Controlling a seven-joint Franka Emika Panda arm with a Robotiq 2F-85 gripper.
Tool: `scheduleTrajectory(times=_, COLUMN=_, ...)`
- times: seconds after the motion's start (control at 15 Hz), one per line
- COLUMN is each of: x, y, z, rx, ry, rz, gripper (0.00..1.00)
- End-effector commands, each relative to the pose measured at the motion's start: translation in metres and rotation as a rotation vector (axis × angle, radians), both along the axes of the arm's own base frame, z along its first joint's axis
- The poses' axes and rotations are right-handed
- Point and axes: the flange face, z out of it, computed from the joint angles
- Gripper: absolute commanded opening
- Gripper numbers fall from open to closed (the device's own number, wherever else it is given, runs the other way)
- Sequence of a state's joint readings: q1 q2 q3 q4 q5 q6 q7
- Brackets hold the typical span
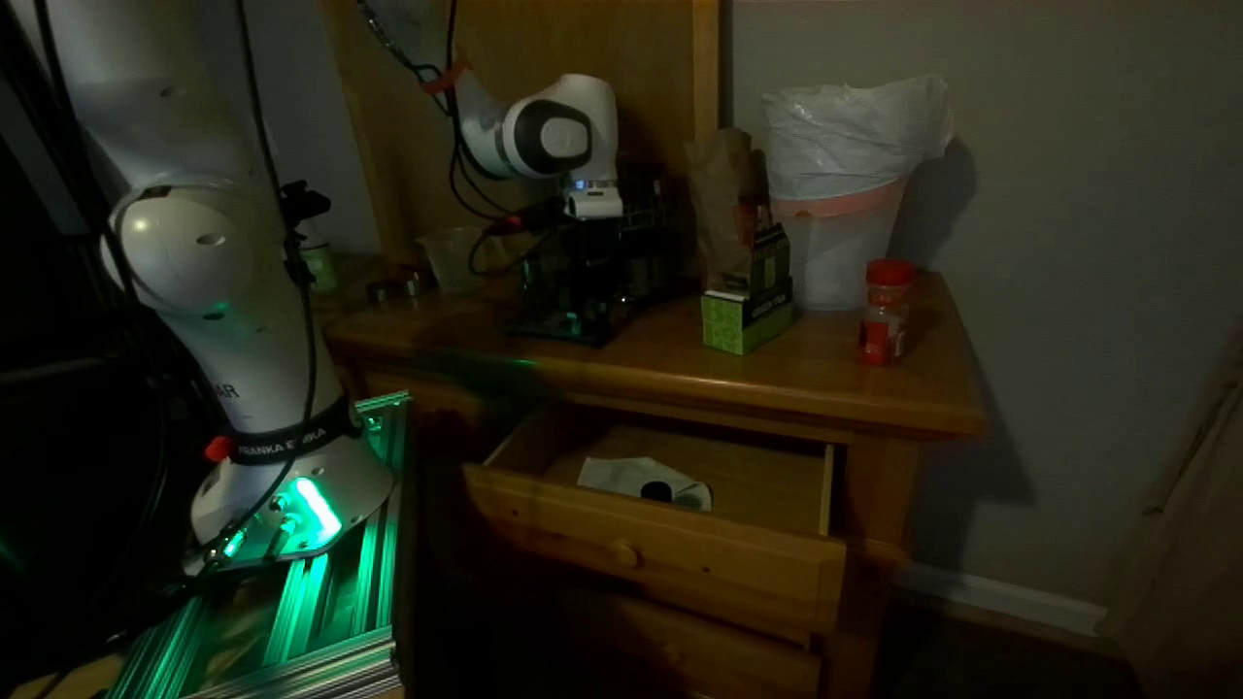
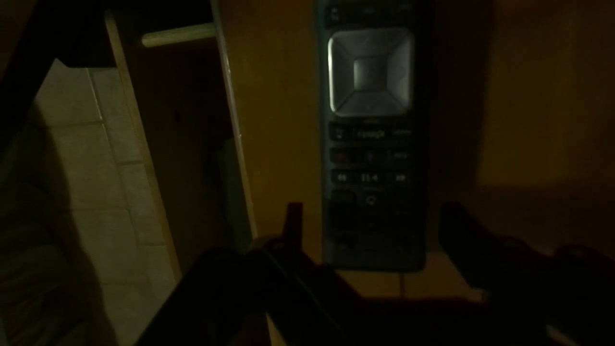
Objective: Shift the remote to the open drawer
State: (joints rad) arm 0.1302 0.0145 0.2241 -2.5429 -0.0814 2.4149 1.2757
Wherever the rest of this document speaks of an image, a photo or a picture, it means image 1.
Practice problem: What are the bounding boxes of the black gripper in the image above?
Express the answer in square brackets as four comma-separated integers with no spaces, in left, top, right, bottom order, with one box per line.
[538,208,651,335]

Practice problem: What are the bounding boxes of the items inside drawer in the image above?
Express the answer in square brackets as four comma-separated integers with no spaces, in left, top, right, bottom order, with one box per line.
[574,451,719,516]

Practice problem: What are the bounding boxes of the open wooden drawer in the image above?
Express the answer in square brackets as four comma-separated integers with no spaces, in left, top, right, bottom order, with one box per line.
[462,401,849,641]

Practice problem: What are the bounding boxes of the closed wooden drawer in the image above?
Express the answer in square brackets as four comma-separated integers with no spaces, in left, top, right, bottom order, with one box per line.
[538,587,831,699]

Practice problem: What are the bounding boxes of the green cardboard box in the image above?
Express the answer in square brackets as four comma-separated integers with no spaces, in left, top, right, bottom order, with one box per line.
[694,223,801,362]

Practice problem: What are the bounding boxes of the brown paper bag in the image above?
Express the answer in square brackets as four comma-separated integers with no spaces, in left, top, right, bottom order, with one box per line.
[682,124,779,296]

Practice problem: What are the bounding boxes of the wooden nightstand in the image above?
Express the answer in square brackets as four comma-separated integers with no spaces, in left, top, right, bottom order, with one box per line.
[313,262,994,699]

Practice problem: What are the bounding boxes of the wooden headboard panel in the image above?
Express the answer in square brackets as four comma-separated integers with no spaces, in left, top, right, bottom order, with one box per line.
[322,0,726,267]

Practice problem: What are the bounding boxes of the small green object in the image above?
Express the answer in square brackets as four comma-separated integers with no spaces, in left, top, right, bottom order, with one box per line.
[299,243,341,298]

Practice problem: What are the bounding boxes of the bin with white bag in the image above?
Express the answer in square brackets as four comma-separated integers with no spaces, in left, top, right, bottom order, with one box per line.
[758,74,962,315]

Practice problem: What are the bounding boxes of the red capped spice bottle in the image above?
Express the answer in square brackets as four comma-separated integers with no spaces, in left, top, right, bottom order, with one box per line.
[855,256,920,368]

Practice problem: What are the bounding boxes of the white baseboard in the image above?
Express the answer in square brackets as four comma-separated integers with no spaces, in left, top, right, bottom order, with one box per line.
[903,559,1117,644]

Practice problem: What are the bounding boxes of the brown wooden door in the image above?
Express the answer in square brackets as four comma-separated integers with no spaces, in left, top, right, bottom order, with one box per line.
[1109,362,1243,699]

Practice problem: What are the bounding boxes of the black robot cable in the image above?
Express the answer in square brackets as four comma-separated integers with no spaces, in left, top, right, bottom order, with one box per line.
[229,0,325,548]

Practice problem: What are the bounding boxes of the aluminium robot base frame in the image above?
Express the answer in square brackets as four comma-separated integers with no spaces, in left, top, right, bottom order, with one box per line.
[101,384,419,699]

